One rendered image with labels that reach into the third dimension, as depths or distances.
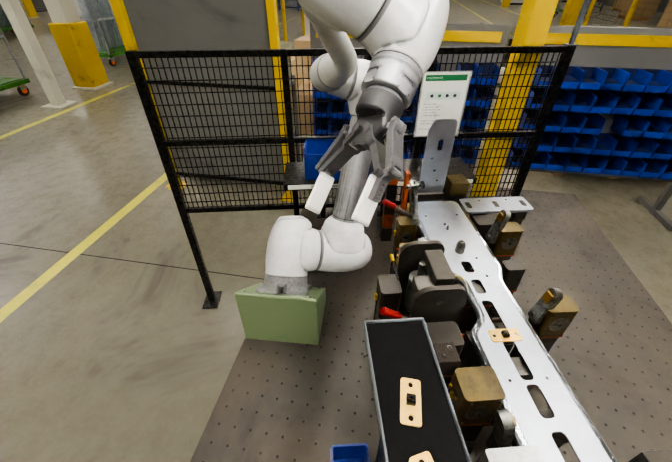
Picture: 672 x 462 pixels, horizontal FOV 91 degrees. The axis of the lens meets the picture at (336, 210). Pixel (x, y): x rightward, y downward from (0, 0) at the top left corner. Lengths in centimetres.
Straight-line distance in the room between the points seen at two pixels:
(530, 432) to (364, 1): 90
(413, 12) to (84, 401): 228
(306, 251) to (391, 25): 81
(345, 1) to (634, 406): 142
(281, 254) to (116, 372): 145
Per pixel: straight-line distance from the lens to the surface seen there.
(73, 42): 800
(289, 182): 154
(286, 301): 114
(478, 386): 87
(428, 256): 94
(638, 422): 151
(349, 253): 123
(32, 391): 258
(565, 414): 102
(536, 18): 183
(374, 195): 46
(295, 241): 117
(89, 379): 245
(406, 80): 57
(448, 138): 146
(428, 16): 62
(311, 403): 122
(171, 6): 313
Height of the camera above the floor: 181
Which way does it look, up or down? 36 degrees down
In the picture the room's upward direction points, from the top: straight up
